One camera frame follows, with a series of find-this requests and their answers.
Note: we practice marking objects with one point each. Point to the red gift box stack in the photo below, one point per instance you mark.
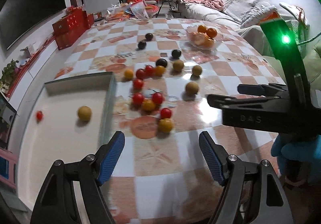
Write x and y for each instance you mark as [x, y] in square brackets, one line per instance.
[70, 28]

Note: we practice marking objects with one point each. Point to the blue gloved right hand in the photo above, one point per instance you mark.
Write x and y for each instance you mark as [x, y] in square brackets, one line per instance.
[306, 152]

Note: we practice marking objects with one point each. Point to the orange mandarin top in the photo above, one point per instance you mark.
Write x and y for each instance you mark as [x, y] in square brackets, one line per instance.
[202, 29]

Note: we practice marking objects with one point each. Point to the red cherry tomato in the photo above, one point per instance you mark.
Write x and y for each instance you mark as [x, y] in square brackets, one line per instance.
[158, 98]

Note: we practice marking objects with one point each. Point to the orange mandarin right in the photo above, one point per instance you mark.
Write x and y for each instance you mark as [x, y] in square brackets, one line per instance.
[211, 32]

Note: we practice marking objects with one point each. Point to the tan longan middle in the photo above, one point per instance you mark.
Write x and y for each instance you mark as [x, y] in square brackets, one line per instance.
[197, 70]

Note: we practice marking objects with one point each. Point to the yellow tomato left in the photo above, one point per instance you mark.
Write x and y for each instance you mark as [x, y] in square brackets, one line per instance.
[128, 74]

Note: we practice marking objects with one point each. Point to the red tomato near tray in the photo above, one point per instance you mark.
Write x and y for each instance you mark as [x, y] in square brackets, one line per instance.
[138, 84]

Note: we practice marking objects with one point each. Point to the clear plastic bag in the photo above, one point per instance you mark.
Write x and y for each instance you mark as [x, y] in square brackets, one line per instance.
[139, 10]

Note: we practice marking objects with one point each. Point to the yellow tomato lower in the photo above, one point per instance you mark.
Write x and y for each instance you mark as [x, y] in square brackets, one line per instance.
[148, 105]

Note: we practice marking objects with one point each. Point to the pink blanket on sofa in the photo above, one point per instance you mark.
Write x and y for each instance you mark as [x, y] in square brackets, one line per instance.
[214, 4]

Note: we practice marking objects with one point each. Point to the tan longan near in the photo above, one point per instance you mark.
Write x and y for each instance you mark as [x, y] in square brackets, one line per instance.
[191, 88]

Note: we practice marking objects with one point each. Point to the dark red tomato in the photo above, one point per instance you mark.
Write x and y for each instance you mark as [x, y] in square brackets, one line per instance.
[140, 74]

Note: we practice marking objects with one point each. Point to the green potted plant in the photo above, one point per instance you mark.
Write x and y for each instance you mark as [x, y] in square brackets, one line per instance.
[9, 72]

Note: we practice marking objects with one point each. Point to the glass fruit bowl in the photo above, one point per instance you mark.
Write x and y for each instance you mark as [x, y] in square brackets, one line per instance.
[201, 40]

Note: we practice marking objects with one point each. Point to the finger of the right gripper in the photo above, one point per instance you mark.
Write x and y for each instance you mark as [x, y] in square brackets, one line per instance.
[261, 103]
[261, 90]

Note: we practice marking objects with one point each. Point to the bright red tomato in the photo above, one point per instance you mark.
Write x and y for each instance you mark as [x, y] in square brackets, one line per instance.
[149, 70]

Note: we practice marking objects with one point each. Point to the dark plum far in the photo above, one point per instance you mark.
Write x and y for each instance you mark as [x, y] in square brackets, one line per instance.
[148, 36]

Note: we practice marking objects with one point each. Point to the dark plum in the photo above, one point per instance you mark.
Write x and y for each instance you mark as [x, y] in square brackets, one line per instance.
[148, 36]
[142, 45]
[176, 54]
[162, 62]

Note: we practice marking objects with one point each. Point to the white rectangular tray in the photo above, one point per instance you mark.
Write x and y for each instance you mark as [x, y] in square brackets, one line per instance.
[61, 134]

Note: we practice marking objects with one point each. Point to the red tomato lower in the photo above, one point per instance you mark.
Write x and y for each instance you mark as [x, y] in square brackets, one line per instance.
[137, 99]

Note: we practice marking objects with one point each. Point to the white sofa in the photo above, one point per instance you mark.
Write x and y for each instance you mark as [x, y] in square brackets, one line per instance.
[243, 16]

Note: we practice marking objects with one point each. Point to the yellow tomato nearest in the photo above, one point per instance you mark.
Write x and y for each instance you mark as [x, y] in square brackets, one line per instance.
[165, 125]

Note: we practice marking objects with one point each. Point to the orange mandarin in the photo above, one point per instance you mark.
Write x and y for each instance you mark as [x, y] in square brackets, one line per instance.
[202, 29]
[211, 32]

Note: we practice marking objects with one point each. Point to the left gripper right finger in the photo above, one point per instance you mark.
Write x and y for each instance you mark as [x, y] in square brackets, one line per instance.
[252, 192]

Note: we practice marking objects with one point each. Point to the red tomato nearest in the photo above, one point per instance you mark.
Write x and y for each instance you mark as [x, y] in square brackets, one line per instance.
[165, 113]

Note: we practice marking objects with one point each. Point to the black television screen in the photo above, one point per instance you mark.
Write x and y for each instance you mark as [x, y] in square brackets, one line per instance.
[19, 16]

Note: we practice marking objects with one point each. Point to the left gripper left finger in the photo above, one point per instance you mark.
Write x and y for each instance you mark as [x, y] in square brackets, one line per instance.
[56, 201]

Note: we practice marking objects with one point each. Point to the yellow cherry tomato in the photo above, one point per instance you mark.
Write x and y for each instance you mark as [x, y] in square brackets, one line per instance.
[159, 71]

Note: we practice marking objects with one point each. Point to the small red tomato in tray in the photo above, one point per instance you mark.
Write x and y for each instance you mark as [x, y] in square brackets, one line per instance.
[39, 115]

